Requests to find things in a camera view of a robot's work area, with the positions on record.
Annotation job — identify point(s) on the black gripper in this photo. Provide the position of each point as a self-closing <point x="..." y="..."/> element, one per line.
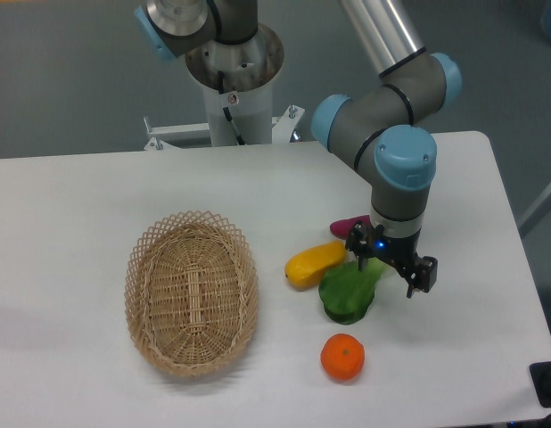
<point x="368" y="242"/>

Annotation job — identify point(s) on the green leafy vegetable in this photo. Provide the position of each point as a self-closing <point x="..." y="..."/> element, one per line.
<point x="346" y="292"/>

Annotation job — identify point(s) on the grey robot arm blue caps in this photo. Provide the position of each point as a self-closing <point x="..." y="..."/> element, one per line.
<point x="377" y="136"/>

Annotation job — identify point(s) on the purple sweet potato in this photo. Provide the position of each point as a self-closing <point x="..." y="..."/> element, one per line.
<point x="341" y="228"/>

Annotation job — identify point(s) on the yellow mango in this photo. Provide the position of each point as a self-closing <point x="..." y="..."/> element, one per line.
<point x="307" y="268"/>

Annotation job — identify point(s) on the orange tangerine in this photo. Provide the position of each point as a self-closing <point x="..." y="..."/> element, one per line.
<point x="343" y="357"/>

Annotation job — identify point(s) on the black device at table edge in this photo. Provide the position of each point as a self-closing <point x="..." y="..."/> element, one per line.
<point x="541" y="377"/>

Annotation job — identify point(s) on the oval wicker basket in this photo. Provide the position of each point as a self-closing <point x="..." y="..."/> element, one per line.
<point x="191" y="294"/>

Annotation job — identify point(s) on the white frame leg right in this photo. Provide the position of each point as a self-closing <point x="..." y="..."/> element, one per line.
<point x="536" y="211"/>

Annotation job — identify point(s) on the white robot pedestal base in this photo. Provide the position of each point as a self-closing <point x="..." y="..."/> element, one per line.
<point x="237" y="85"/>

